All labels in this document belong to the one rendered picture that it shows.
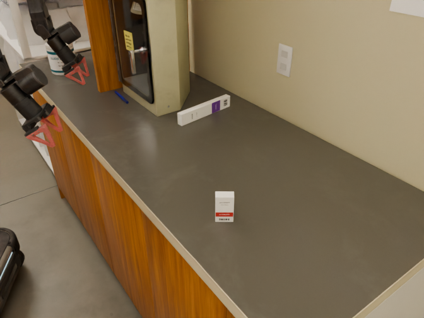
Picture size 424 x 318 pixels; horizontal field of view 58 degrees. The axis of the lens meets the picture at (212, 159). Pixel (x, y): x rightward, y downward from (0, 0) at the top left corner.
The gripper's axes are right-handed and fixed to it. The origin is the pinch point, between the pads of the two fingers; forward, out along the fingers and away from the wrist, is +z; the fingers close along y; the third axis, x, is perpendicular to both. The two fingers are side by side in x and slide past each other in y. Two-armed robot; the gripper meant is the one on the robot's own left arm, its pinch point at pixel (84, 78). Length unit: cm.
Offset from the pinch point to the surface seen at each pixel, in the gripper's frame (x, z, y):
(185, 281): -18, 45, -85
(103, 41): -12.2, -6.4, 12.4
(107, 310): 53, 91, -37
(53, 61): 21.1, -8.0, 34.5
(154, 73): -30.0, 8.5, -17.1
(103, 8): -20.7, -17.1, 13.6
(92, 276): 62, 85, -15
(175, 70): -36.4, 13.2, -12.5
